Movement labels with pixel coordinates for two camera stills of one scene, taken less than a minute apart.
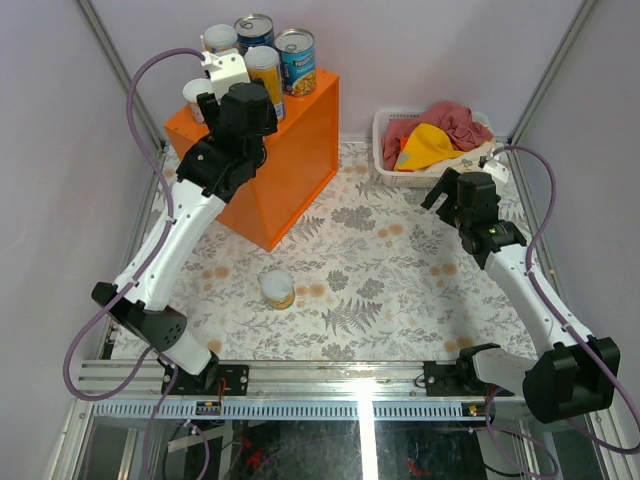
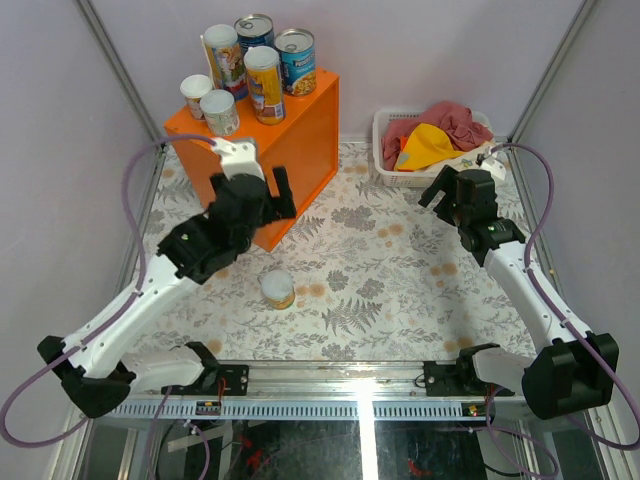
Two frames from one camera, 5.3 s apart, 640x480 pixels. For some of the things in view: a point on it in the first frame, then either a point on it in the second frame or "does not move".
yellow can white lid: [278, 288] does not move
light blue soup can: [297, 50] does not move
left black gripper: [206, 102] -> [281, 207]
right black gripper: [447, 184] does not move
